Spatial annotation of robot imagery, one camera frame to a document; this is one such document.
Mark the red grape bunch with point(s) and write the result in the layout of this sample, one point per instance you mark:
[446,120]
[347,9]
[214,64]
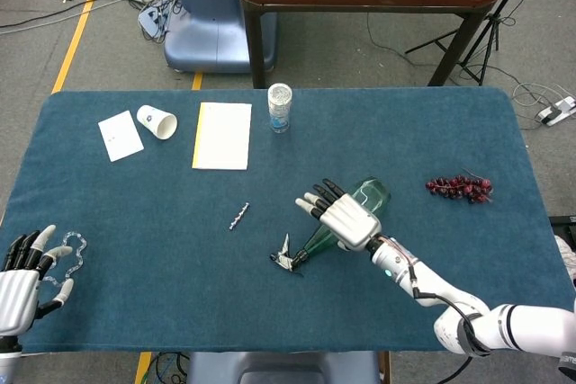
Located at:
[459,188]

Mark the white paper cup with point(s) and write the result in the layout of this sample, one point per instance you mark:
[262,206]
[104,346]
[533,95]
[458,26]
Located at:
[155,121]

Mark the white power strip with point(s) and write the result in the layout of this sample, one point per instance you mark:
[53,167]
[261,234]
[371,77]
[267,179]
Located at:
[555,112]

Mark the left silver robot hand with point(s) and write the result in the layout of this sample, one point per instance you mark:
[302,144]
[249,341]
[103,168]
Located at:
[15,294]

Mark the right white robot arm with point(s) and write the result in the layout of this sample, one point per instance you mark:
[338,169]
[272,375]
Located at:
[517,325]

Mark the blue table cloth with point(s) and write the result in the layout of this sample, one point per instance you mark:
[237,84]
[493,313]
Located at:
[180,267]

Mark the clear jar white lid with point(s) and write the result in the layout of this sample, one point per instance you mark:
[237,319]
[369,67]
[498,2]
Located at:
[280,105]

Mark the white notepad yellow spine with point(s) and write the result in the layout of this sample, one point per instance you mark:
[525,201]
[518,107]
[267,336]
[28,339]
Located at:
[222,136]

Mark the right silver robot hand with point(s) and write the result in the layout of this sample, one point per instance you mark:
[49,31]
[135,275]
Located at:
[351,222]

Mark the white paper card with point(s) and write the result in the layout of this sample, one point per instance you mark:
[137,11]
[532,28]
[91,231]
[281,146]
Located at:
[120,136]

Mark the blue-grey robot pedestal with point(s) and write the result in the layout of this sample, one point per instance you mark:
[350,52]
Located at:
[207,38]

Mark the black tripod stand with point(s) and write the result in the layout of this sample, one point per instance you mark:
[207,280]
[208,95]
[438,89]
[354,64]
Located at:
[495,17]

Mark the green transparent spray bottle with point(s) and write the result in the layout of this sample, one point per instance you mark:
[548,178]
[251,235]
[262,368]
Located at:
[373,195]

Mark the grey-blue robot torso base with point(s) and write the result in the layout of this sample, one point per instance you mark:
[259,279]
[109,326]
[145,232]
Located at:
[283,368]

